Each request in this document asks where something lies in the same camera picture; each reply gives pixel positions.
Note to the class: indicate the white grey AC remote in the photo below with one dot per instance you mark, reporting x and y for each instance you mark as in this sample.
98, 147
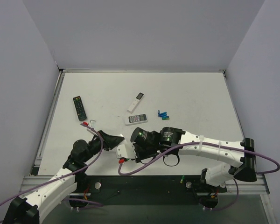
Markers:
136, 119

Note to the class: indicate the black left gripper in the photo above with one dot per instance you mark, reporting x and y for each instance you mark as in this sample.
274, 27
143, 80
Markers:
101, 140

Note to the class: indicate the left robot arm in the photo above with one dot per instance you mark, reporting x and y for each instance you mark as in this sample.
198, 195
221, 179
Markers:
34, 207

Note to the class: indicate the black TV remote control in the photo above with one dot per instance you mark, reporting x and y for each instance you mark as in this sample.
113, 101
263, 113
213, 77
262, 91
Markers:
78, 104

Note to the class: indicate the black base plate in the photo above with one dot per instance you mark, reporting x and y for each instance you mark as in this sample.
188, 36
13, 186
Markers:
143, 190

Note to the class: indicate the aluminium frame rail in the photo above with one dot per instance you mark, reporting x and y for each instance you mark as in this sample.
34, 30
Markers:
259, 187

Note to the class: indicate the slim white remote control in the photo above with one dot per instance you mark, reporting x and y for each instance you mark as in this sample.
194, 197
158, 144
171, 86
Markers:
135, 103

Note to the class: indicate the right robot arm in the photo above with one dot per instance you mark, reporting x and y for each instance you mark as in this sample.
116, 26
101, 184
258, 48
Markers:
237, 159

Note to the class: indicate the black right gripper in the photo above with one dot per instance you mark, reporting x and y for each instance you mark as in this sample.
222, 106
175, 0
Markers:
138, 154

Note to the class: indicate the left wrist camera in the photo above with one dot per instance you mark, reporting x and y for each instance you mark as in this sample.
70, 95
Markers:
91, 124

